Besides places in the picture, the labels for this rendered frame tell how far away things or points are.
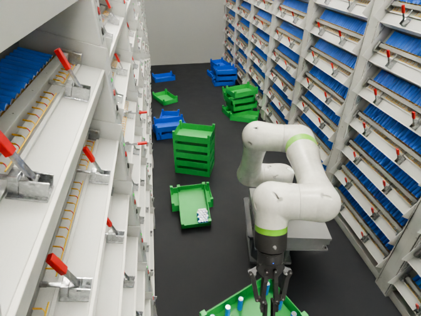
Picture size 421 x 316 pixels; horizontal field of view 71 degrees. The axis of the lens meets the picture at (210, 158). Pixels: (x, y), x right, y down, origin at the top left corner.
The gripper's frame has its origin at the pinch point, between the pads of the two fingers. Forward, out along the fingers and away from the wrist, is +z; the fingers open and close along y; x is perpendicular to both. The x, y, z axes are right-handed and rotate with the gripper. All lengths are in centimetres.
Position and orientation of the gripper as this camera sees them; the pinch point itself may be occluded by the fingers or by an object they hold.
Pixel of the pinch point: (269, 311)
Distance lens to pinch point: 102.2
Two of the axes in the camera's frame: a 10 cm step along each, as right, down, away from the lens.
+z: 0.1, 9.9, 1.7
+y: -10.0, 0.2, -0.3
